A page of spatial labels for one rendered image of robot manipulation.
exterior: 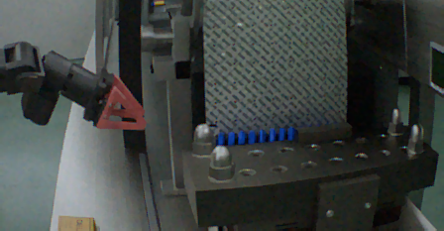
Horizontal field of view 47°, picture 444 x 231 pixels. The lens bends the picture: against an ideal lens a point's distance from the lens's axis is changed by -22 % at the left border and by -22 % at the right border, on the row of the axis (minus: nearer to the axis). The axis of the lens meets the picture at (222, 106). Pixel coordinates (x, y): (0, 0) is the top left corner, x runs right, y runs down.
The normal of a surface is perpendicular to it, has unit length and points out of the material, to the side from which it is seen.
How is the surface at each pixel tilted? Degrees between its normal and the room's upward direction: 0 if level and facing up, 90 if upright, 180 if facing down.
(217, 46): 90
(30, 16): 90
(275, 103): 90
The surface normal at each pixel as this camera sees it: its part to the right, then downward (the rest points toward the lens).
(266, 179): -0.03, -0.96
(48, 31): 0.16, 0.28
